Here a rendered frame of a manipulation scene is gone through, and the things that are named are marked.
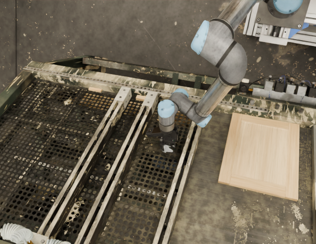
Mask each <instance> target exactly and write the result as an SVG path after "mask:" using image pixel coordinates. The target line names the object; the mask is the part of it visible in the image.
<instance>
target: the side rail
mask: <svg viewBox="0 0 316 244"><path fill-rule="evenodd" d="M33 79H34V78H33V75H32V73H31V72H25V71H22V72H21V73H20V74H19V75H18V76H17V77H16V78H15V79H14V80H13V81H12V82H11V83H10V84H9V85H8V86H7V88H6V89H5V90H4V91H3V92H2V93H1V94H0V116H1V115H2V114H3V113H4V112H5V110H6V109H7V108H8V107H9V106H10V105H11V104H12V102H13V101H14V100H15V99H16V98H17V97H18V96H19V95H20V94H21V93H22V92H23V90H24V89H25V88H26V87H27V86H28V85H29V83H30V82H31V81H32V80H33Z"/></svg>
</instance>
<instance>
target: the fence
mask: <svg viewBox="0 0 316 244"><path fill-rule="evenodd" d="M312 198H313V244H316V125H315V124H314V125H313V127H312Z"/></svg>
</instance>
